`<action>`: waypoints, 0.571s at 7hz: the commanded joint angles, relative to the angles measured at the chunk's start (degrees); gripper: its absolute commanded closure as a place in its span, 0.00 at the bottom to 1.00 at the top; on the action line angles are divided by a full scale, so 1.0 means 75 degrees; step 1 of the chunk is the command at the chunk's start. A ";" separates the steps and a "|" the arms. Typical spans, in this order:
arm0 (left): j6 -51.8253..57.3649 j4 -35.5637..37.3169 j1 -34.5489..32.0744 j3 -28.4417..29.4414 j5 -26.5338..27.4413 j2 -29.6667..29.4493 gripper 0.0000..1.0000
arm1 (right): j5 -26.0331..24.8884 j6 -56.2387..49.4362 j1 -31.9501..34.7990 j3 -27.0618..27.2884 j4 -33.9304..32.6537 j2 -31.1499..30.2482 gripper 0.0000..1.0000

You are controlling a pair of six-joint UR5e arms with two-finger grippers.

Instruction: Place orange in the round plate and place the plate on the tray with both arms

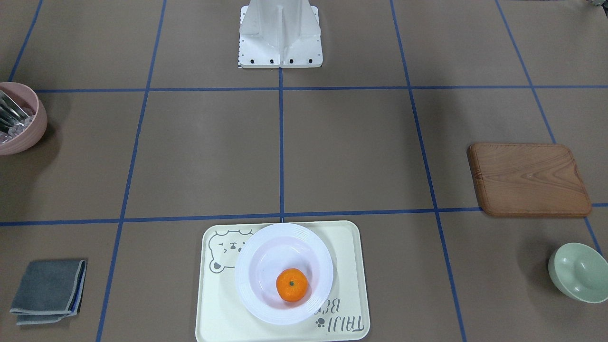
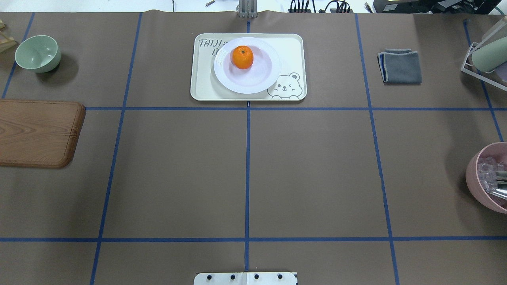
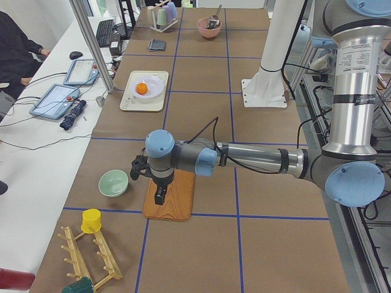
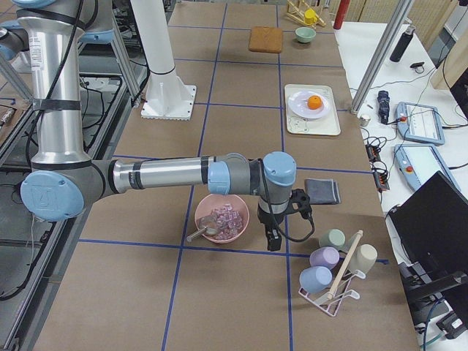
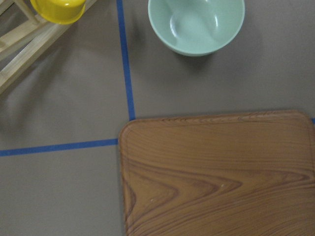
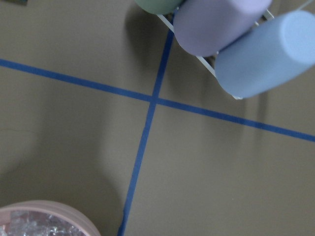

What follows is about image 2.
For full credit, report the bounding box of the white plate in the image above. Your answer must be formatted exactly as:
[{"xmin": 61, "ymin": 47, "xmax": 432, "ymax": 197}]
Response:
[{"xmin": 213, "ymin": 37, "xmax": 281, "ymax": 94}]

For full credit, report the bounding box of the orange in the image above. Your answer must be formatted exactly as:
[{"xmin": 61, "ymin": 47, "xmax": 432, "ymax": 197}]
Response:
[{"xmin": 231, "ymin": 45, "xmax": 255, "ymax": 70}]

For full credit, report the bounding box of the cream bear tray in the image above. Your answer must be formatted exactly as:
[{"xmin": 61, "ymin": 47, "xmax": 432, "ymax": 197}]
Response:
[{"xmin": 190, "ymin": 34, "xmax": 307, "ymax": 101}]

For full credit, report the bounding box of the black power strip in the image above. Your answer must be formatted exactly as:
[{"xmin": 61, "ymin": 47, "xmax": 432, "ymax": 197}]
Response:
[{"xmin": 286, "ymin": 0, "xmax": 353, "ymax": 14}]

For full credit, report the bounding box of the folded grey cloth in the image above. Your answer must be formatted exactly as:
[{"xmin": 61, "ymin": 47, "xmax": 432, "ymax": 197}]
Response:
[{"xmin": 377, "ymin": 49, "xmax": 422, "ymax": 85}]

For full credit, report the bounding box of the wooden cutting board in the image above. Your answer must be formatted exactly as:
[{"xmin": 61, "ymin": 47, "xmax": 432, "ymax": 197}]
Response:
[{"xmin": 0, "ymin": 99, "xmax": 86, "ymax": 169}]

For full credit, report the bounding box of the pink bowl with ice cubes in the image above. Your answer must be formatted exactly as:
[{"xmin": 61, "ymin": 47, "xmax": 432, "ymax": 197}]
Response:
[{"xmin": 465, "ymin": 142, "xmax": 507, "ymax": 215}]

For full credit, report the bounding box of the green bowl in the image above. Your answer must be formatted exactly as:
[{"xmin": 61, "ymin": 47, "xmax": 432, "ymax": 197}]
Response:
[{"xmin": 15, "ymin": 35, "xmax": 62, "ymax": 73}]

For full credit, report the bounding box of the metal scoop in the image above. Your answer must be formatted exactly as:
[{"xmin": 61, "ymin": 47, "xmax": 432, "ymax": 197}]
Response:
[{"xmin": 485, "ymin": 176, "xmax": 507, "ymax": 200}]

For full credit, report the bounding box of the green cup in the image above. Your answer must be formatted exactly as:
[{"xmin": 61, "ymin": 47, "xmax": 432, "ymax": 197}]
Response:
[{"xmin": 471, "ymin": 37, "xmax": 507, "ymax": 72}]

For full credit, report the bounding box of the wooden mug rack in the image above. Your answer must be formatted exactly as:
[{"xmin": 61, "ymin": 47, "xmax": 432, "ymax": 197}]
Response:
[{"xmin": 0, "ymin": 20, "xmax": 17, "ymax": 53}]

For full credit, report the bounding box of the aluminium frame post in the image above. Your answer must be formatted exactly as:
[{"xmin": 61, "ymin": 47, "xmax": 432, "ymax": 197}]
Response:
[{"xmin": 236, "ymin": 0, "xmax": 258, "ymax": 19}]

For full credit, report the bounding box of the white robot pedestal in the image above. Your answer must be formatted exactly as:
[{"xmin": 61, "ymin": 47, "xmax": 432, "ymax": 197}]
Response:
[{"xmin": 193, "ymin": 271, "xmax": 298, "ymax": 285}]

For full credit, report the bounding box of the white wire cup rack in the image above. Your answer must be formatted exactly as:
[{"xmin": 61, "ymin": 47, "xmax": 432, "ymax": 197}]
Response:
[{"xmin": 460, "ymin": 16, "xmax": 507, "ymax": 92}]

